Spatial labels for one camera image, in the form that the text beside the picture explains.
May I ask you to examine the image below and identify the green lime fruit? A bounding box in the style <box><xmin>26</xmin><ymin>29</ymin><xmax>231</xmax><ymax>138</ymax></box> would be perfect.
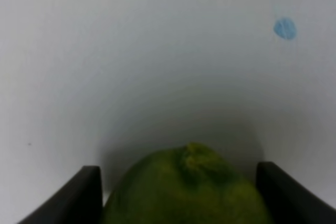
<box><xmin>101</xmin><ymin>143</ymin><xmax>273</xmax><ymax>223</ymax></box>

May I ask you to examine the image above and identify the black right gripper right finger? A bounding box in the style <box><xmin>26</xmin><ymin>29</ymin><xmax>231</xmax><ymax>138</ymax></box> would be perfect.
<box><xmin>256</xmin><ymin>162</ymin><xmax>335</xmax><ymax>224</ymax></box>

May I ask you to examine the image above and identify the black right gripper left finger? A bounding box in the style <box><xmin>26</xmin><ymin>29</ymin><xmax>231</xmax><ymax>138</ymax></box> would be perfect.
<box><xmin>20</xmin><ymin>166</ymin><xmax>103</xmax><ymax>223</ymax></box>

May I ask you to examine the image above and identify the blue sticker dot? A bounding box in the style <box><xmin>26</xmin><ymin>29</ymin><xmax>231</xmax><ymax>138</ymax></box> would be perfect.
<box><xmin>273</xmin><ymin>17</ymin><xmax>297</xmax><ymax>40</ymax></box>

